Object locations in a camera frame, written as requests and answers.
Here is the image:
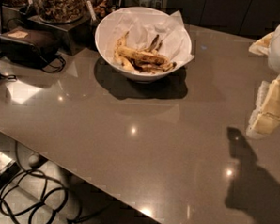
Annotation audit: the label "glass jar of nuts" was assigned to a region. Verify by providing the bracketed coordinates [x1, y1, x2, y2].
[32, 0, 85, 24]

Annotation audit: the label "black device with label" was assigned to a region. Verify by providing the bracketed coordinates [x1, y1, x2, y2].
[0, 27, 59, 69]

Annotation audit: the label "snack container behind bowl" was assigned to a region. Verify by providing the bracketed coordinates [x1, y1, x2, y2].
[86, 0, 113, 21]

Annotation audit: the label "black cable on table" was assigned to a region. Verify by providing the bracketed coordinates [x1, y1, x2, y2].
[39, 52, 68, 75]

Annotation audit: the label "yellow brown banana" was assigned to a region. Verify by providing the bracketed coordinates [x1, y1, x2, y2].
[117, 46, 168, 65]

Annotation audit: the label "white paper liner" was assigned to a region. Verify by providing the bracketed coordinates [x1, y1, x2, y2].
[95, 7, 194, 66]

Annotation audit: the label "dark metal stand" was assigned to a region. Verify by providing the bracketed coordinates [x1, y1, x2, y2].
[28, 14, 93, 56]

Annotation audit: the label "banana peel pile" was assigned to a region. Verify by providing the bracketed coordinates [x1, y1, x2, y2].
[114, 31, 177, 74]

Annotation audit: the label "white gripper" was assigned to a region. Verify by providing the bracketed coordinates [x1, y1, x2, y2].
[246, 25, 280, 139]

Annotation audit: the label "white ceramic bowl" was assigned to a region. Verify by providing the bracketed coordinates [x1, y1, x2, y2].
[92, 4, 195, 87]

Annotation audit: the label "black floor cables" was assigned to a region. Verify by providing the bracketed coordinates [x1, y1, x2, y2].
[0, 140, 114, 224]

